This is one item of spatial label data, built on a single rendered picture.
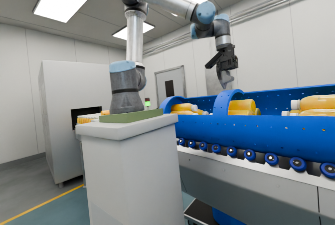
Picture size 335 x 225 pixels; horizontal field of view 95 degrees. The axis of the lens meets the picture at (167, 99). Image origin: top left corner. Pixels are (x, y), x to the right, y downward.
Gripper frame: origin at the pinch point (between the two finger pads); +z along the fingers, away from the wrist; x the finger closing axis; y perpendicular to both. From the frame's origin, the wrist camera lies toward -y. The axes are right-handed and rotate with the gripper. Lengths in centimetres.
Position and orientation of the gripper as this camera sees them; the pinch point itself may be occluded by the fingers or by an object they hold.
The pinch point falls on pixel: (223, 87)
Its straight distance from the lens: 84.8
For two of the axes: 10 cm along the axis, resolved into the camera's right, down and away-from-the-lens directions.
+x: 7.4, -0.7, 6.7
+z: 0.9, 10.0, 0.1
